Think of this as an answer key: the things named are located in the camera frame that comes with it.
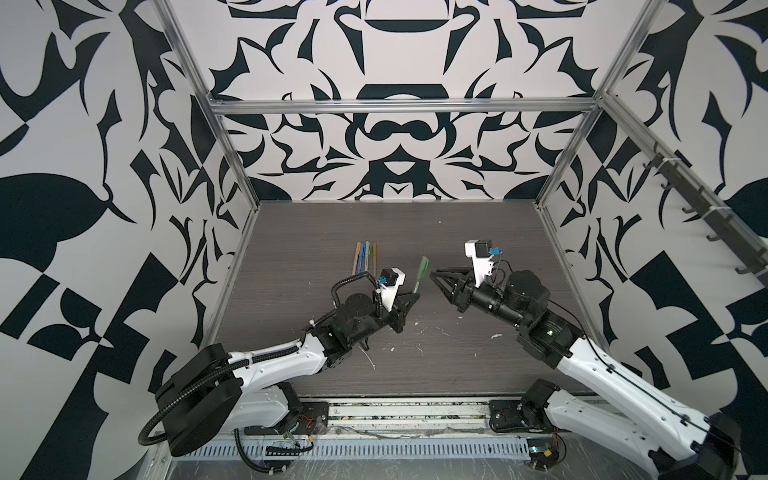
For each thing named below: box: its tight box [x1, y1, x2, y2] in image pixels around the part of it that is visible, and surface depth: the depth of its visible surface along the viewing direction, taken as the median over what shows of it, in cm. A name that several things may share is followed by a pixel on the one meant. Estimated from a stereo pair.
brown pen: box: [372, 242, 377, 277], surface depth 106 cm
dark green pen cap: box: [413, 256, 429, 293], surface depth 72 cm
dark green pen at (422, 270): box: [413, 256, 429, 294], surface depth 72 cm
